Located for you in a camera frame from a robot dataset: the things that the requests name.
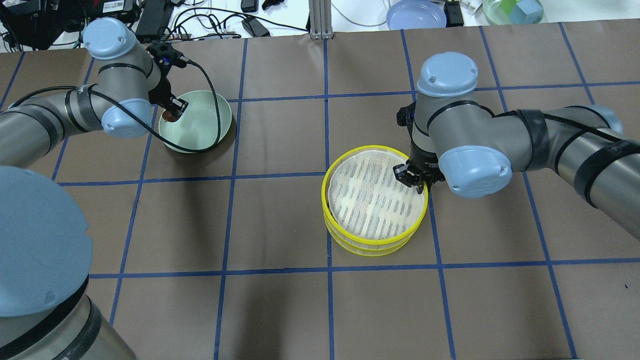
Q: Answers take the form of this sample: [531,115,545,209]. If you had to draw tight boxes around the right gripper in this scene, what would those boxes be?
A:
[393,161,445,195]

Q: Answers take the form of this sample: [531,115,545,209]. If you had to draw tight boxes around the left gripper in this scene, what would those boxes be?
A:
[150,76,189,117]

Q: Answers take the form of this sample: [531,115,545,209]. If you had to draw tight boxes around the brown bun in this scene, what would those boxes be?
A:
[162,111,180,123]

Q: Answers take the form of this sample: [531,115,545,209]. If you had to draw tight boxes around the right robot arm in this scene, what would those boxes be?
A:
[393,52,640,237]

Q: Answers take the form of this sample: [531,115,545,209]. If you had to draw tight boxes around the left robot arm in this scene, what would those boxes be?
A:
[1,17,188,360]

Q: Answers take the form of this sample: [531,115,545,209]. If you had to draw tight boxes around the pale green plate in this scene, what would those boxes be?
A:
[158,89,233,150]

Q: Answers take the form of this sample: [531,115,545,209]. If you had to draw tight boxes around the black power adapter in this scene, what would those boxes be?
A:
[241,17,271,38]

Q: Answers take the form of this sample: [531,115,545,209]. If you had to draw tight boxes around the blue plate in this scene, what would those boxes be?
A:
[386,0,447,30]

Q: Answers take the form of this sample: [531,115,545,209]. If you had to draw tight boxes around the clear green bowl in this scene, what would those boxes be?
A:
[482,0,544,25]

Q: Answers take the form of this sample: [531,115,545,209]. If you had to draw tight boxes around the green foam cube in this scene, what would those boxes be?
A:
[498,0,519,16]

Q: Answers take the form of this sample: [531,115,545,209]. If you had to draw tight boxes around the blue foam cube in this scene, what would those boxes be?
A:
[509,0,544,24]

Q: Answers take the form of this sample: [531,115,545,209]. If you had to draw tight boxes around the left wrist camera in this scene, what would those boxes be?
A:
[145,41,194,71]

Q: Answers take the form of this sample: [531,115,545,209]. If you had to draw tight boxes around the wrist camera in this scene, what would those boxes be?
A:
[145,41,194,71]
[396,101,416,142]

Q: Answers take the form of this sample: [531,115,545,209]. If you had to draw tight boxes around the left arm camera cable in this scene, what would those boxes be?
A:
[10,57,222,152]

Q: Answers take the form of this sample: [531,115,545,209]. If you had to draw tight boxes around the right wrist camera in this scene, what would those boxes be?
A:
[396,101,416,142]

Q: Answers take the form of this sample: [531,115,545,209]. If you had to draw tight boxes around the aluminium frame post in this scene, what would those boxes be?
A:
[308,0,334,40]

